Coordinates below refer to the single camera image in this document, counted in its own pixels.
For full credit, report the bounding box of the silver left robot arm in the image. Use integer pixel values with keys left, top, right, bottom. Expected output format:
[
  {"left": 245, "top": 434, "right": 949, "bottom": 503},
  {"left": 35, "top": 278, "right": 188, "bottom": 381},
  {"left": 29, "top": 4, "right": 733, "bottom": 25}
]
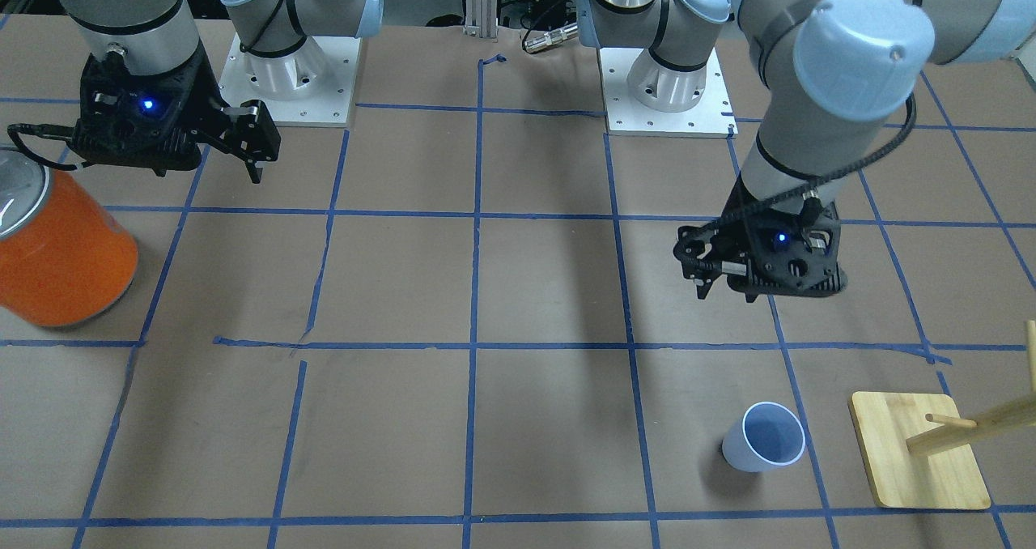
[{"left": 576, "top": 0, "right": 1034, "bottom": 302}]

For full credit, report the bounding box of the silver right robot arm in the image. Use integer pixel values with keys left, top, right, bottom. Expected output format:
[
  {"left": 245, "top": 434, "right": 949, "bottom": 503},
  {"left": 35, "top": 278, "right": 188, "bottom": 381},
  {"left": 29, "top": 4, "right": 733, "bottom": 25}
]
[{"left": 8, "top": 0, "right": 384, "bottom": 183}]

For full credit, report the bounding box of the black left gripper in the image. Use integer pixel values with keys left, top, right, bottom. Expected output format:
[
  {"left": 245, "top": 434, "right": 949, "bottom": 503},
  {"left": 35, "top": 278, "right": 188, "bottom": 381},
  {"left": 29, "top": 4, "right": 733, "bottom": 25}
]
[{"left": 673, "top": 198, "right": 848, "bottom": 304}]

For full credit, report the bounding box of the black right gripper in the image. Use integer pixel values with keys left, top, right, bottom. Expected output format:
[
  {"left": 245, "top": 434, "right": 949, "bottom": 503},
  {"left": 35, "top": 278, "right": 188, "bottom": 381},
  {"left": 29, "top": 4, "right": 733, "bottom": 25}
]
[{"left": 71, "top": 47, "right": 281, "bottom": 185}]

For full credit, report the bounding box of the light blue plastic cup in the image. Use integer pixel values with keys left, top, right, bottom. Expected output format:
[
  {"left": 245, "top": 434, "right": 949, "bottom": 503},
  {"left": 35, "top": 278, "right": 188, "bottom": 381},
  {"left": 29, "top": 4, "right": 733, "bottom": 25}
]
[{"left": 721, "top": 402, "right": 806, "bottom": 473}]

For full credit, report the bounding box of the wooden cup rack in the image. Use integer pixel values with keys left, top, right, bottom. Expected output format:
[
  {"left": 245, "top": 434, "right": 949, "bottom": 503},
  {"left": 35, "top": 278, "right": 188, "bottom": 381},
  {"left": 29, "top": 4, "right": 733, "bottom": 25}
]
[{"left": 841, "top": 319, "right": 1034, "bottom": 512}]

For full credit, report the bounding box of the silver cable connector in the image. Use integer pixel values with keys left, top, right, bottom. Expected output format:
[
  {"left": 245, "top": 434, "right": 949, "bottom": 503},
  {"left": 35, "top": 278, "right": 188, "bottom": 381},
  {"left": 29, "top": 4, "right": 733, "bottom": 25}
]
[{"left": 522, "top": 23, "right": 580, "bottom": 54}]

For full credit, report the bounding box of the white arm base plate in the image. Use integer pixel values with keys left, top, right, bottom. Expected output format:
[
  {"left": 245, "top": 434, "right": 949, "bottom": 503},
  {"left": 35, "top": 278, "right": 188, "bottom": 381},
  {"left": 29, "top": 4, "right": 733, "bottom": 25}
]
[
  {"left": 598, "top": 48, "right": 739, "bottom": 138},
  {"left": 219, "top": 36, "right": 363, "bottom": 128}
]

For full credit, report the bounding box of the aluminium frame post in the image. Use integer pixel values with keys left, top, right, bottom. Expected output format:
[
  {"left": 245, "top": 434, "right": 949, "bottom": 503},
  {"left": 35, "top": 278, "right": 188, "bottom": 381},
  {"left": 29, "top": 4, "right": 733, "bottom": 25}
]
[{"left": 463, "top": 0, "right": 499, "bottom": 42}]

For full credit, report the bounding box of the orange metal can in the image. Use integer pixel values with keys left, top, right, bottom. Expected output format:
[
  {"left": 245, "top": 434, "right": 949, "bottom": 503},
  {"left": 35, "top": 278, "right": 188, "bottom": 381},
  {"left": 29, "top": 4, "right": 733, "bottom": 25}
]
[{"left": 1, "top": 146, "right": 139, "bottom": 327}]

